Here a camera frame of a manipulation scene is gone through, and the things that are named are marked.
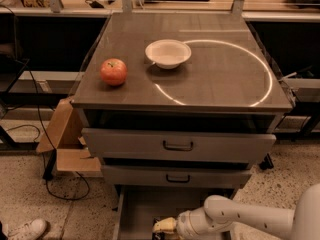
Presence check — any red apple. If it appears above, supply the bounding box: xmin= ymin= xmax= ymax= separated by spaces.
xmin=100 ymin=58 xmax=127 ymax=86

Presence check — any black floor cable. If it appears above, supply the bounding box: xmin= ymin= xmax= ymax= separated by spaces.
xmin=0 ymin=3 xmax=91 ymax=201

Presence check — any white bowl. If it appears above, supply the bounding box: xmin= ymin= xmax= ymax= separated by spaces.
xmin=145 ymin=39 xmax=191 ymax=69

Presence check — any grey drawer cabinet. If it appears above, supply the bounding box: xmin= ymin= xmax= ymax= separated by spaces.
xmin=70 ymin=11 xmax=294 ymax=240

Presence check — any low metal shelf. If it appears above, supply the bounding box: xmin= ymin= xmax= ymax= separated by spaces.
xmin=0 ymin=70 xmax=84 ymax=106

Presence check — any middle grey drawer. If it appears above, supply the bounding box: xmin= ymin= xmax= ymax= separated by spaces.
xmin=101 ymin=165 xmax=251 ymax=189

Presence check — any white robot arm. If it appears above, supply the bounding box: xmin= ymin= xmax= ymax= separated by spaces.
xmin=152 ymin=184 xmax=320 ymax=240

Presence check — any open bottom drawer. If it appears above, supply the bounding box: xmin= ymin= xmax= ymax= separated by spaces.
xmin=112 ymin=186 xmax=235 ymax=240

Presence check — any grey drawer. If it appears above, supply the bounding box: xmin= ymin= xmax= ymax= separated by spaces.
xmin=82 ymin=128 xmax=276 ymax=164
xmin=101 ymin=165 xmax=251 ymax=189

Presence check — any brown cardboard box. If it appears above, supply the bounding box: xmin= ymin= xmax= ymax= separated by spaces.
xmin=36 ymin=98 xmax=102 ymax=177

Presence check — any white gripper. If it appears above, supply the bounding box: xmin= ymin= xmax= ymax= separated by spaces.
xmin=152 ymin=211 xmax=196 ymax=240

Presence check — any black cabinet caster wheel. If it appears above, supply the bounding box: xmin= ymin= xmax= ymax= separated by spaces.
xmin=259 ymin=154 xmax=274 ymax=170

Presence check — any white sneaker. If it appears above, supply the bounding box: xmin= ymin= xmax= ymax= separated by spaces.
xmin=7 ymin=218 xmax=47 ymax=240

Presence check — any top grey drawer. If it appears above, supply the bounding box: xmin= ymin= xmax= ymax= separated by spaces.
xmin=82 ymin=128 xmax=276 ymax=164

